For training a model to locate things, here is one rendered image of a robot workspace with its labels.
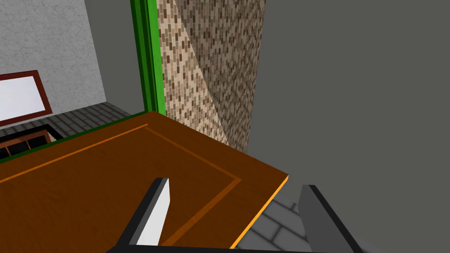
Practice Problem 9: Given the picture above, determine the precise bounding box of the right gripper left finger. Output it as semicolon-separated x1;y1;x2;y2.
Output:
116;177;171;246

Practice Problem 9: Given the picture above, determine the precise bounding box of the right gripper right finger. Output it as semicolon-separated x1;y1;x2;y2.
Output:
297;184;363;253

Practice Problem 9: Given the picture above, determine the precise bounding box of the brown wooden door leaf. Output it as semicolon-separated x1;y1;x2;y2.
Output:
0;111;290;250

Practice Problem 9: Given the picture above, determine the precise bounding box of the black and brown shelf cabinet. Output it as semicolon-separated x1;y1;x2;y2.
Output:
0;123;65;160

